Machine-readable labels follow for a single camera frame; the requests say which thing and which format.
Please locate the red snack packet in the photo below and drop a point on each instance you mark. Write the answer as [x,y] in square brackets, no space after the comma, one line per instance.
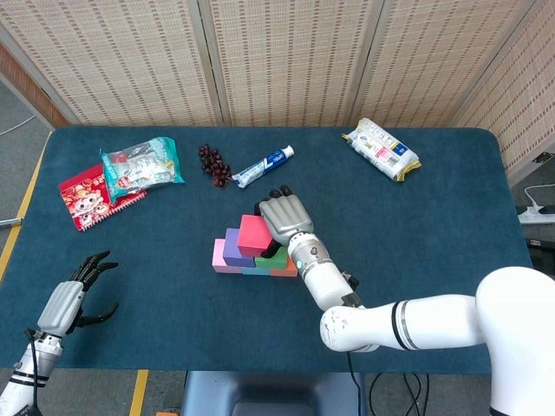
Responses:
[86,203]

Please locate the pink foam cube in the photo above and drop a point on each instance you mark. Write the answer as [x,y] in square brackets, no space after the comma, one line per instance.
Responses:
[217,260]

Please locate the purple foam cube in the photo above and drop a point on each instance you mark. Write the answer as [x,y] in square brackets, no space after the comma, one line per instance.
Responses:
[230,251]

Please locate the woven folding screen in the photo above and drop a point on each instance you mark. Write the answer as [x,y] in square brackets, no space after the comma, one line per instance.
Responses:
[295,56]

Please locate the small black floor bracket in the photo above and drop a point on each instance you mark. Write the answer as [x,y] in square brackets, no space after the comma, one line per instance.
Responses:
[539,159]

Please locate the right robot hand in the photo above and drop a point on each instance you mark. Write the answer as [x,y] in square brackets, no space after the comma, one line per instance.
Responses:
[286,216]

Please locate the teal felt table cover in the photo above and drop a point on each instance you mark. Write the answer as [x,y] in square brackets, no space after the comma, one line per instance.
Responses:
[173,281]

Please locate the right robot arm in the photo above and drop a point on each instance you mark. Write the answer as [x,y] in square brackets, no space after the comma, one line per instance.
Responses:
[329,286]

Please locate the white power strip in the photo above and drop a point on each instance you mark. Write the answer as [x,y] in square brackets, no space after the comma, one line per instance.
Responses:
[535,215]

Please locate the green foam cube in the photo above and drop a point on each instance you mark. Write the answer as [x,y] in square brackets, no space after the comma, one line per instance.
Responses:
[273,261]

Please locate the white yellow snack bag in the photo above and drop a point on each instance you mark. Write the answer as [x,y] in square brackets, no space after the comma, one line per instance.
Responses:
[381,149]

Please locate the grey metal rod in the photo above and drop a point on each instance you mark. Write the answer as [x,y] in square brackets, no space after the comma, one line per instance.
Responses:
[11,222]

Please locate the dark red grape bunch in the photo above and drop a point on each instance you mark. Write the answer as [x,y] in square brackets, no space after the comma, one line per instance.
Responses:
[212,164]

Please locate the orange foam cube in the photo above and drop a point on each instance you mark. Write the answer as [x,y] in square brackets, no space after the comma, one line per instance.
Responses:
[284,273]

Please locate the small orange object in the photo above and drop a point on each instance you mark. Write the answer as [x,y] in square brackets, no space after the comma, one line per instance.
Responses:
[167,414]

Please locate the teal snack bag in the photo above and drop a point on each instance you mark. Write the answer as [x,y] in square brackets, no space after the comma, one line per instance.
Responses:
[143,169]

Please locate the blue white toothpaste tube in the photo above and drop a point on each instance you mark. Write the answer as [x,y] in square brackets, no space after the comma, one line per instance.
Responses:
[260,168]

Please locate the dark equipment box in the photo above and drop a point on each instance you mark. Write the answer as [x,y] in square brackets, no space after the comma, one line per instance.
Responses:
[542,253]

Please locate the light blue foam cube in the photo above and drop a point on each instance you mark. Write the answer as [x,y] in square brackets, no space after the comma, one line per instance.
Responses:
[256,271]

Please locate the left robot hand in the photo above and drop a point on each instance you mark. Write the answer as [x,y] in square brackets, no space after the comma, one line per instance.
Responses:
[60,305]

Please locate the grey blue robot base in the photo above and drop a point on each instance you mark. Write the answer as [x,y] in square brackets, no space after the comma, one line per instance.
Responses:
[273,390]

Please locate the red foam cube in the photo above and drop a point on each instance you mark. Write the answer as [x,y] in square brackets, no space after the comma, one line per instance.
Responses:
[253,236]

